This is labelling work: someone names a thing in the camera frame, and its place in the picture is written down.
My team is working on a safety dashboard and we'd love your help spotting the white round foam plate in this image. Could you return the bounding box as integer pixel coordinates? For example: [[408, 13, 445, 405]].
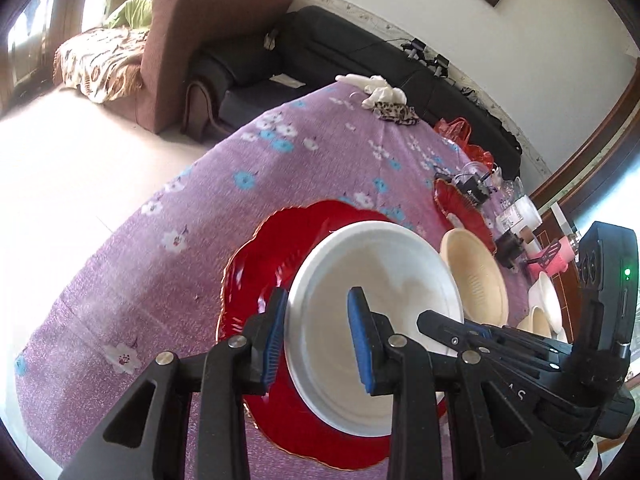
[[284, 221, 464, 438]]

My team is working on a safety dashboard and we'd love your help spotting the white foam bowl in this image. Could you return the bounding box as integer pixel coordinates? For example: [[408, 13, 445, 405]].
[[528, 272, 563, 335]]

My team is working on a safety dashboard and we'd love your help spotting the beige plastic ribbed bowl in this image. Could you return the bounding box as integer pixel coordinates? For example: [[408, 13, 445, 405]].
[[439, 229, 509, 326]]

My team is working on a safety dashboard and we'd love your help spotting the large red scalloped plate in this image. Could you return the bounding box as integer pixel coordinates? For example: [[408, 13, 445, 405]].
[[216, 200, 390, 470]]

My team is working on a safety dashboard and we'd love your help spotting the pink knit-sleeved flask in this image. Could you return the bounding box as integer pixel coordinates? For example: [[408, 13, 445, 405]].
[[526, 234, 579, 281]]

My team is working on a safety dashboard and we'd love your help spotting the black phone stand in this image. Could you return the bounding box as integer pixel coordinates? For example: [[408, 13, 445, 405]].
[[526, 240, 562, 269]]

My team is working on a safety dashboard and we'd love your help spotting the purple floral tablecloth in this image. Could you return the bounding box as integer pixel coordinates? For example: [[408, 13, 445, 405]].
[[15, 82, 468, 466]]

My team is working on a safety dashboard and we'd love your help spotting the small red scalloped plate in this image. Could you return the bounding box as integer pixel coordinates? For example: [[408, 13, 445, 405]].
[[433, 178, 497, 255]]

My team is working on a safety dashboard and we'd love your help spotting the black motor with brown roll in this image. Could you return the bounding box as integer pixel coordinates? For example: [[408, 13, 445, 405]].
[[495, 230, 524, 269]]

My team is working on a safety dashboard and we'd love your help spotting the black motor with gear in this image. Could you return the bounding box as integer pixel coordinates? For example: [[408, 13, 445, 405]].
[[452, 174, 491, 207]]

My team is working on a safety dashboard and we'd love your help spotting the white plastic jar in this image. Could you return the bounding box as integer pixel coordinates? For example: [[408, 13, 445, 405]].
[[496, 195, 542, 234]]

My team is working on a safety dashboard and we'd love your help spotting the clear glass cup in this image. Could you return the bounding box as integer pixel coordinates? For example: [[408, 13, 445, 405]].
[[461, 162, 503, 188]]

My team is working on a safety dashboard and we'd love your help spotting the leopard print cloth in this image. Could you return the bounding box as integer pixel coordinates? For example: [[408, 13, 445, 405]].
[[373, 102, 420, 126]]

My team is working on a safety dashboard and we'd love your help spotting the red plastic bag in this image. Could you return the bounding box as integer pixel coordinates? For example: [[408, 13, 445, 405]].
[[434, 117, 495, 170]]

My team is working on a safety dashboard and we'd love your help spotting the white cloth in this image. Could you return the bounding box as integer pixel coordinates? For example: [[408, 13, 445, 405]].
[[335, 74, 407, 110]]

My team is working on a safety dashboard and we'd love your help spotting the black leather sofa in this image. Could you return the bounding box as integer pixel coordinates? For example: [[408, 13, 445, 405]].
[[182, 6, 523, 178]]

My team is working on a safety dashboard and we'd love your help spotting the patterned brown throw blanket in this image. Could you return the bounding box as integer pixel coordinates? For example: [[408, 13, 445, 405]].
[[53, 27, 150, 104]]

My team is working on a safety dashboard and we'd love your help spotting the maroon armchair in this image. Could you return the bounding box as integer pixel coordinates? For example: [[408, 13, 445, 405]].
[[139, 0, 296, 135]]

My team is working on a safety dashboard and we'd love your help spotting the green cushion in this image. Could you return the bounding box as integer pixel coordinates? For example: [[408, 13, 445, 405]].
[[104, 0, 153, 29]]

